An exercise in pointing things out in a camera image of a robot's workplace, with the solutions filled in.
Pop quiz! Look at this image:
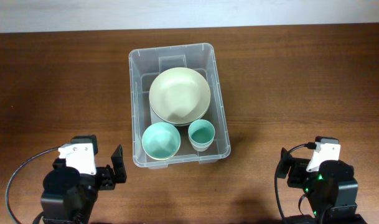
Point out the clear plastic storage container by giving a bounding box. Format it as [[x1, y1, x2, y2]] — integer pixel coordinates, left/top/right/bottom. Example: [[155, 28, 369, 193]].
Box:
[[129, 43, 231, 169]]

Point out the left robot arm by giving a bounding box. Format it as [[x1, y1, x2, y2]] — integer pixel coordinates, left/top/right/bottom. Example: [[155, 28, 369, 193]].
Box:
[[40, 134, 127, 223]]

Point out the mint green small bowl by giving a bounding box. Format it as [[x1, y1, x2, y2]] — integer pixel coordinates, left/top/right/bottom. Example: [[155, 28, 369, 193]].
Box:
[[142, 122, 181, 157]]

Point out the cream cup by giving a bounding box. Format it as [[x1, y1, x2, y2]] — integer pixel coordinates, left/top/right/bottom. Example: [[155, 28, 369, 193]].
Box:
[[192, 144, 211, 152]]

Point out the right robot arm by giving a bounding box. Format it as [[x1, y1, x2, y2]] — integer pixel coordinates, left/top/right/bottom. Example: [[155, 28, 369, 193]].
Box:
[[274, 136, 366, 224]]

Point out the yellow small bowl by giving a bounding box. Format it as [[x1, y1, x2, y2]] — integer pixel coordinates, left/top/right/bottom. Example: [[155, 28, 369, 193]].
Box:
[[147, 154, 175, 161]]

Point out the mint green cup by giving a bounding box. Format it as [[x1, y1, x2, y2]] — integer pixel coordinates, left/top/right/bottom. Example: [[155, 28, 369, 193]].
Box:
[[188, 119, 215, 145]]

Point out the cream plate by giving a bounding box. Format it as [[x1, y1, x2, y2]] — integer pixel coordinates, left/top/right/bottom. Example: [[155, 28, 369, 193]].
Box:
[[149, 67, 211, 123], [149, 106, 194, 126]]

